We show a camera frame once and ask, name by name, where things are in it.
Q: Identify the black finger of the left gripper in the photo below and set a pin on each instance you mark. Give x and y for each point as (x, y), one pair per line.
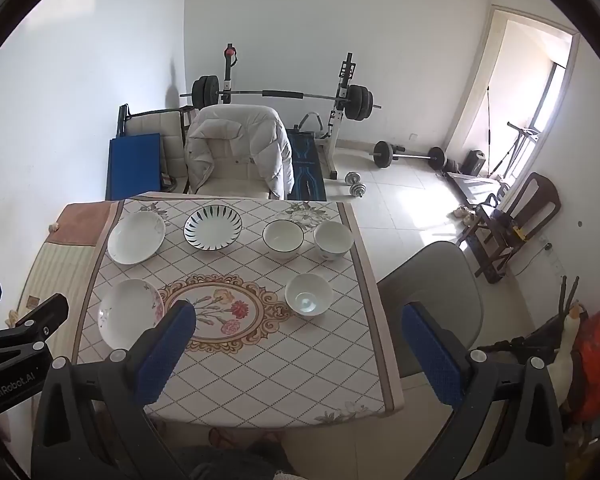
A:
(43, 320)

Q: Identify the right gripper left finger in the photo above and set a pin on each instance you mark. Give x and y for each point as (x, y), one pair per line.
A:
(66, 442)

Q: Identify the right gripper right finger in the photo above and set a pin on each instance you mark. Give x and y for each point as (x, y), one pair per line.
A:
(526, 443)

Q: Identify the white plate pink flowers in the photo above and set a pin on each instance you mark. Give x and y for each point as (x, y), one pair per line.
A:
(128, 309)

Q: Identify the white plate grey flowers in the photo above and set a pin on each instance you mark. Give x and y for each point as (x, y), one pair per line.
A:
(136, 238)

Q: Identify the blue leaf pattern plate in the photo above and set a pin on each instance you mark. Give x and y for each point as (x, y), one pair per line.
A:
(212, 227)

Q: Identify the white bowl pink flowers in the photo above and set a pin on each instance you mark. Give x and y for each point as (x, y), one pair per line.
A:
(309, 295)

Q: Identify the white bowl black rim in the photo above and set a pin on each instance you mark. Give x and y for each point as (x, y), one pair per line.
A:
(283, 238)

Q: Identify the white bowl blue rim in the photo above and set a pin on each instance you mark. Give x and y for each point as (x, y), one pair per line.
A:
(332, 240)

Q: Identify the beige striped bed cover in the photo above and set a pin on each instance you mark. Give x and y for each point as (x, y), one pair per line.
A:
(67, 263)

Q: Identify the orange red bag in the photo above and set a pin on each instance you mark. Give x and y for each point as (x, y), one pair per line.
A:
(584, 395)

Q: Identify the grey office chair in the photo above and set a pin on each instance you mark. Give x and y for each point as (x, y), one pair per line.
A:
(439, 278)

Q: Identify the dark wooden chair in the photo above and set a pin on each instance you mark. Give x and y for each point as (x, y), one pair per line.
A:
(499, 234)

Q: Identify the blue folded mat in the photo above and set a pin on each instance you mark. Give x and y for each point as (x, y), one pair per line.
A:
(133, 166)

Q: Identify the floral diamond pattern tablecloth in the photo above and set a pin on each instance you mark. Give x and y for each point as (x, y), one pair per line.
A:
(252, 361)

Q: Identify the cream padded chair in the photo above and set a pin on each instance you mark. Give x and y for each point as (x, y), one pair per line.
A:
(225, 169)

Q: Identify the white puffer jacket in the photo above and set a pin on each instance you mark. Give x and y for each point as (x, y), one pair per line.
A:
(240, 147)

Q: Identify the chrome dumbbell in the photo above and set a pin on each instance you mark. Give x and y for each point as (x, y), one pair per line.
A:
(354, 182)

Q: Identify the blue black exercise mat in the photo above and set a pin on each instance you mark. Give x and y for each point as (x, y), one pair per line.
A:
(308, 178)

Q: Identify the barbell on floor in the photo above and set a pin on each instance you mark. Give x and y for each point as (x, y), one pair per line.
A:
(385, 153)

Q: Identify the white weight bench rack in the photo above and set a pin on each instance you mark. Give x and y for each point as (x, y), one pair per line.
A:
(328, 141)

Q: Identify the barbell on rack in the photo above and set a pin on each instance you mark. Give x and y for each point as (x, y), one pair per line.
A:
(358, 102)

